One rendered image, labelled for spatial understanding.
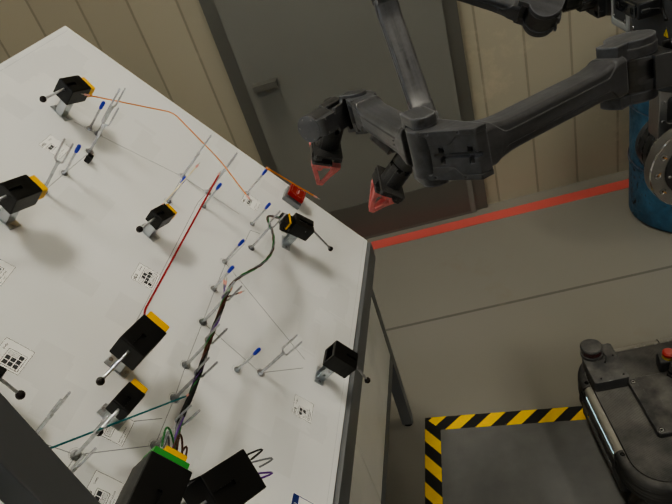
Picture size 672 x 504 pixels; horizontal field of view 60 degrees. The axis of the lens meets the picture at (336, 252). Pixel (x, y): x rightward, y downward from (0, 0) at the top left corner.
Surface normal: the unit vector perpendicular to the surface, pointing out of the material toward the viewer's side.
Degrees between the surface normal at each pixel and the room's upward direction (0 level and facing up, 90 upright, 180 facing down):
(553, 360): 0
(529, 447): 0
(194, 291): 53
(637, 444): 0
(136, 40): 90
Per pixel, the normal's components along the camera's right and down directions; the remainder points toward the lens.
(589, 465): -0.27, -0.79
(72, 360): 0.61, -0.59
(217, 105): 0.02, 0.57
